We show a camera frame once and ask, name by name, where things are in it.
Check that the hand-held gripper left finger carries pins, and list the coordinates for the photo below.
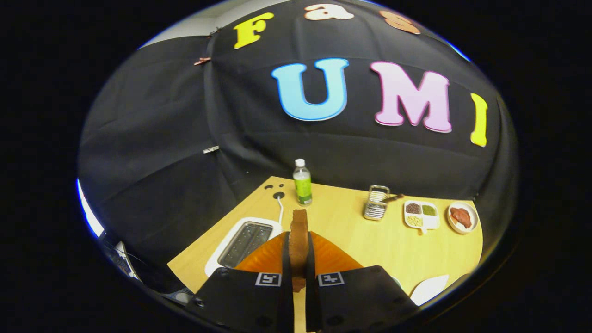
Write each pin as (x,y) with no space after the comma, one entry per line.
(286,296)

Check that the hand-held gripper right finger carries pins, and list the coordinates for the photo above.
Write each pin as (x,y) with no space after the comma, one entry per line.
(311,296)

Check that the toasted bread slice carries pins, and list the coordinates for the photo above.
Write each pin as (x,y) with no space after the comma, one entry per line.
(299,240)

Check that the white toaster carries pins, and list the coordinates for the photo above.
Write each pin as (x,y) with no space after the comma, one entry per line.
(245,240)

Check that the green label plastic bottle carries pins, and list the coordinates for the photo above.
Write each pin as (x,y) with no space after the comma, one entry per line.
(303,189)

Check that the white leaf-shaped plate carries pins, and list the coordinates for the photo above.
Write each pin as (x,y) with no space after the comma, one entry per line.
(428,289)

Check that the pile of yellow soybeans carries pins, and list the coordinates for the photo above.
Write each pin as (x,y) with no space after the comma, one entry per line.
(414,220)

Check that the pile of dark red beans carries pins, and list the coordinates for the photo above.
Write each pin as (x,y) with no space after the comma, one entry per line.
(413,208)

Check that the white divided dish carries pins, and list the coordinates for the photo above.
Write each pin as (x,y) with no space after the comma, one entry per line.
(431,222)

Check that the pile of green beans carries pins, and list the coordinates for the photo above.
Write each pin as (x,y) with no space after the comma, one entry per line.
(428,210)

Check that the white cloth clip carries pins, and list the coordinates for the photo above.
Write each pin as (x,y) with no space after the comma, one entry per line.
(210,149)

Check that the brown meat piece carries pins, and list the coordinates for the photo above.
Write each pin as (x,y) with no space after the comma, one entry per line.
(461,217)

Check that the round white plate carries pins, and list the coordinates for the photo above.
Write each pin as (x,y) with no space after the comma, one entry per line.
(473,213)

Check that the black backdrop cloth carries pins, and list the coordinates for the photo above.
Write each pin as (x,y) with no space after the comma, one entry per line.
(162,138)

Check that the orange cloth clip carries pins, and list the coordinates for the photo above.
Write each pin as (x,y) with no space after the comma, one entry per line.
(202,60)

